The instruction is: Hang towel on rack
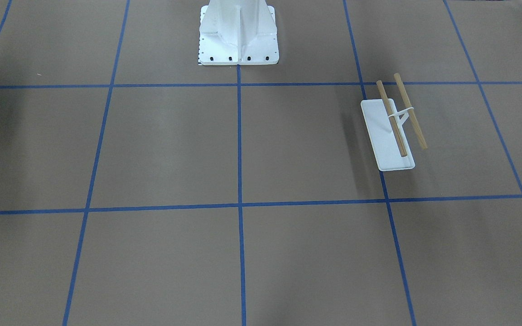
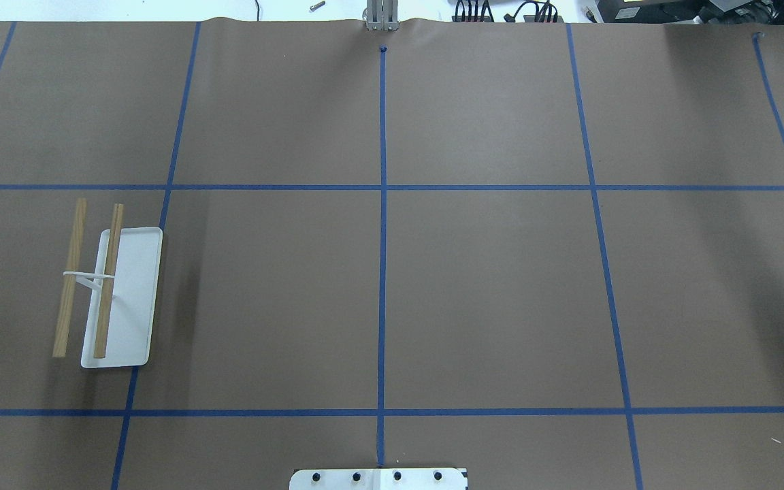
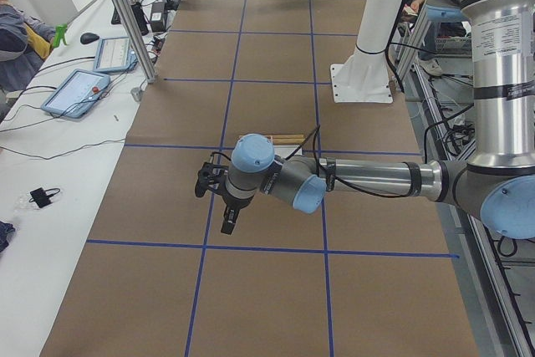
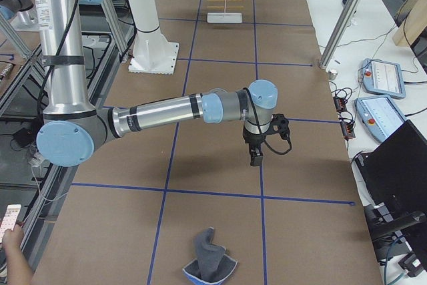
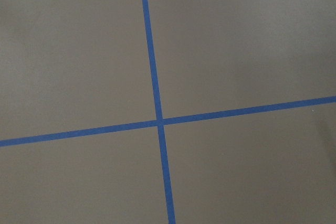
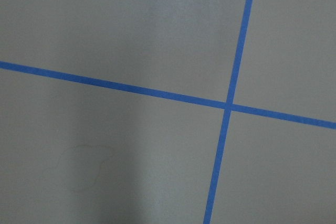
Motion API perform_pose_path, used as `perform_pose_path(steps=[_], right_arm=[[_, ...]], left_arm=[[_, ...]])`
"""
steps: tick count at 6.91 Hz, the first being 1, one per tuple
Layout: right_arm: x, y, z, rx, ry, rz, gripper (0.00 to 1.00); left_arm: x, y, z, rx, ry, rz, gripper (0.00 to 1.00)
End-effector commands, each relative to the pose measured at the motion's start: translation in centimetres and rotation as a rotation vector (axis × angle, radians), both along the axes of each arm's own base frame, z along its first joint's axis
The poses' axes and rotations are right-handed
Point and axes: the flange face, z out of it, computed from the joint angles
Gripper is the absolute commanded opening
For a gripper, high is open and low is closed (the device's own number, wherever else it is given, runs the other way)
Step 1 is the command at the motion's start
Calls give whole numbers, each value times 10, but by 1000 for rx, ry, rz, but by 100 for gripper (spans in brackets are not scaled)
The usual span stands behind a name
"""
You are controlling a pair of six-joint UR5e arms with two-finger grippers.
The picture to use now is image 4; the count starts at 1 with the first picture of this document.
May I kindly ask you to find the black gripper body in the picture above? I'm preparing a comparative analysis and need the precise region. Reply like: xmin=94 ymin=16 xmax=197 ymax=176
xmin=243 ymin=127 xmax=267 ymax=154

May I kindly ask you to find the grey and blue towel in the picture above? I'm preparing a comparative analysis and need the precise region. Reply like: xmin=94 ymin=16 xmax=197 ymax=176
xmin=182 ymin=226 xmax=238 ymax=285

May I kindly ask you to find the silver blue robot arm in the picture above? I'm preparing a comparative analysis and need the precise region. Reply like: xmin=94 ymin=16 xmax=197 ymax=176
xmin=35 ymin=0 xmax=290 ymax=167

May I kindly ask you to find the white wooden towel rack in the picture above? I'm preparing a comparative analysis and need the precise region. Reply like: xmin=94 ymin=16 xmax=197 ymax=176
xmin=206 ymin=0 xmax=244 ymax=24

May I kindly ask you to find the person hand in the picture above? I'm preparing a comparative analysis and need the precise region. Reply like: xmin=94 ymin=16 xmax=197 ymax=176
xmin=2 ymin=224 xmax=24 ymax=259

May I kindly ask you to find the small metal cylinder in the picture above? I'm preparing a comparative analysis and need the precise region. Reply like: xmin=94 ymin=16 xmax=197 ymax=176
xmin=328 ymin=69 xmax=338 ymax=81

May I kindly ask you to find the near blue teach pendant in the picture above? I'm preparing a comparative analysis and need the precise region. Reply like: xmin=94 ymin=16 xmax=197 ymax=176
xmin=355 ymin=94 xmax=407 ymax=143

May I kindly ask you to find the blue teach pendant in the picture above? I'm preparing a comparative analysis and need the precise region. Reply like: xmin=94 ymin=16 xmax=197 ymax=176
xmin=360 ymin=58 xmax=406 ymax=99
xmin=355 ymin=94 xmax=407 ymax=143

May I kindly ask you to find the black monitor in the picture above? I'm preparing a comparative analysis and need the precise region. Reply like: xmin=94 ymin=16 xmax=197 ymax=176
xmin=356 ymin=120 xmax=426 ymax=268

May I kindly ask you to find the far blue teach pendant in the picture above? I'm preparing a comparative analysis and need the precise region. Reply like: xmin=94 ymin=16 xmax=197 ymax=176
xmin=360 ymin=58 xmax=406 ymax=99

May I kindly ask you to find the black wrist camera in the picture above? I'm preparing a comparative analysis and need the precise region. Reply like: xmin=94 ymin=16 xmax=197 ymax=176
xmin=271 ymin=113 xmax=290 ymax=140

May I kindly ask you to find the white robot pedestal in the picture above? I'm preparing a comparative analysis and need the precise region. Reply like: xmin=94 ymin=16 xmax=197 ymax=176
xmin=128 ymin=0 xmax=179 ymax=75

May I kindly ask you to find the aluminium frame post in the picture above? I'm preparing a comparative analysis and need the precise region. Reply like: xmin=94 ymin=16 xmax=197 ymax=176
xmin=319 ymin=0 xmax=360 ymax=69

